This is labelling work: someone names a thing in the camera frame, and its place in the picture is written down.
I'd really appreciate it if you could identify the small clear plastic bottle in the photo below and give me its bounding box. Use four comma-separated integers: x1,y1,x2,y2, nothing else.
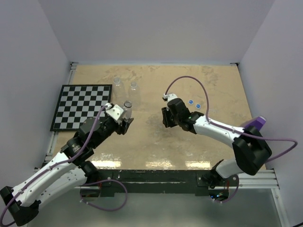
123,100,132,119

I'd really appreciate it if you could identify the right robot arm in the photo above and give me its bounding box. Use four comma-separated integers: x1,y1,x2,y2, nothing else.
161,94,272,188

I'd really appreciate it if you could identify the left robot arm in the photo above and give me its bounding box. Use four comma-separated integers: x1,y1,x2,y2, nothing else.
0,117,133,227

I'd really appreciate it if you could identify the clear bottle back right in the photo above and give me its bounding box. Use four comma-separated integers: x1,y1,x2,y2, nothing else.
128,81,141,110

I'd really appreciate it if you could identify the clear bottle back left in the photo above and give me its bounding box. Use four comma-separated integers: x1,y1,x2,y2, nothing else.
113,78,126,104

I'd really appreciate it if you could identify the black white checkerboard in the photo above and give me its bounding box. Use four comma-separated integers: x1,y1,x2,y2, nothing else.
63,84,112,131

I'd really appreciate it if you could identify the purple object table edge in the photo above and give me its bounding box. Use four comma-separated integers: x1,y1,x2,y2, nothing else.
240,116,267,131

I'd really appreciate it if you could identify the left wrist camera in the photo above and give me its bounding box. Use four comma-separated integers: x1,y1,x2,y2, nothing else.
105,103,126,124

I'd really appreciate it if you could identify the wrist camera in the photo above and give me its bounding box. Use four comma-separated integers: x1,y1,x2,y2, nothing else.
105,103,126,124
162,93,178,102

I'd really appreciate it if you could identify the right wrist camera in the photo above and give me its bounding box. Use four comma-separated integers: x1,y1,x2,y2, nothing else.
162,93,178,102

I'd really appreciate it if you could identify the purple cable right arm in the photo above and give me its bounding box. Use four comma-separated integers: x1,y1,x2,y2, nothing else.
165,75,298,164

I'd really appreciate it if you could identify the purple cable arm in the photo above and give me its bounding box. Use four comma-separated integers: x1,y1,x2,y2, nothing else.
0,105,108,225
165,75,298,164

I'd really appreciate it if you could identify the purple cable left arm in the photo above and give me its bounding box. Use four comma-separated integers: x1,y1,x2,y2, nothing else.
0,105,108,225

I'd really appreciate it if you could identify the aluminium rail left edge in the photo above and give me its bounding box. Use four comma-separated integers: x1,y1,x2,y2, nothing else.
41,62,78,167

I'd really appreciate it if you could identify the purple cable loop front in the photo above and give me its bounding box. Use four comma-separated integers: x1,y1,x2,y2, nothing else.
80,177,129,210

